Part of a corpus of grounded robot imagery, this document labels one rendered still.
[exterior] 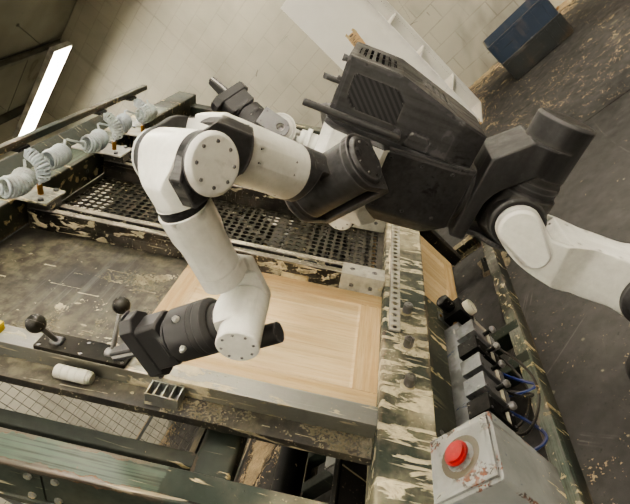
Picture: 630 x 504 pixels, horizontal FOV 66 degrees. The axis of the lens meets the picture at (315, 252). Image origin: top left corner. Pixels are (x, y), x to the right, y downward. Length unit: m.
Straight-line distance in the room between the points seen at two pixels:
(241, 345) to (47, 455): 0.41
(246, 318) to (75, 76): 7.48
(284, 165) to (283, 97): 5.96
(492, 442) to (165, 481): 0.52
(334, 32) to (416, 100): 3.93
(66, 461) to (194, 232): 0.49
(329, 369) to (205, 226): 0.62
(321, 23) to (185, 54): 2.66
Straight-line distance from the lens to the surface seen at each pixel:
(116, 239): 1.56
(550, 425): 1.81
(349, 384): 1.14
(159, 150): 0.62
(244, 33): 6.60
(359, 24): 4.76
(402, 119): 0.92
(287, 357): 1.17
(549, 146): 1.02
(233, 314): 0.72
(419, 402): 1.10
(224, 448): 1.06
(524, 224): 1.03
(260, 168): 0.67
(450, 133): 0.93
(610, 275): 1.18
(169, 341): 0.78
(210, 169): 0.58
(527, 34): 5.12
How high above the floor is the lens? 1.44
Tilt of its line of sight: 13 degrees down
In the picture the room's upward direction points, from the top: 49 degrees counter-clockwise
